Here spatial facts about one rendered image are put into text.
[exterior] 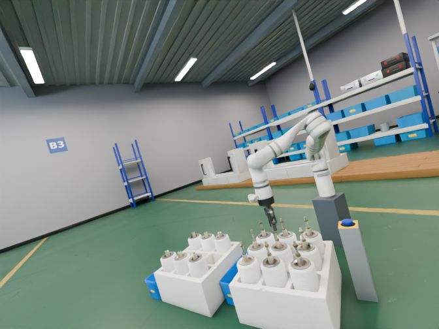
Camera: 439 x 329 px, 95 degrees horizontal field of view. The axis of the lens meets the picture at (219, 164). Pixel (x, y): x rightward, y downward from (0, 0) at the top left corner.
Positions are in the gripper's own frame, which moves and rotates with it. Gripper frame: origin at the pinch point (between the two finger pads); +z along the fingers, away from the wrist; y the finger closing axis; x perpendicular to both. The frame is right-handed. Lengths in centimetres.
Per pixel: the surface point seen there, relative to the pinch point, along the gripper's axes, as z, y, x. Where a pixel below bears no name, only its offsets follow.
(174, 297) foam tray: 30, 14, 62
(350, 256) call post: 16.4, -10.2, -25.5
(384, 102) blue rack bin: -51, 343, -325
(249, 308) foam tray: 26.9, -10.8, 20.3
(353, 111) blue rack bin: -52, 388, -289
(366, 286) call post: 29.1, -11.5, -27.7
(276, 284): 16.8, -14.9, 6.6
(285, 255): 12.3, -4.6, -0.9
